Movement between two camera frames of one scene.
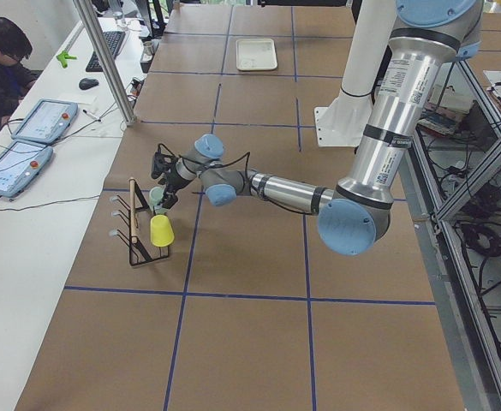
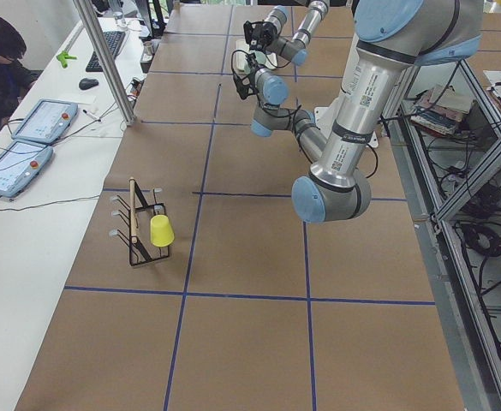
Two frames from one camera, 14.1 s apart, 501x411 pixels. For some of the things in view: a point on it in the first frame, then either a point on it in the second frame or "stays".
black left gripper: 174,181 -> 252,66
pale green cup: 156,194 -> 259,56
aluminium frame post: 88,16 stays
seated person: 2,44 stays
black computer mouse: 87,83 stays
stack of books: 444,110 stays
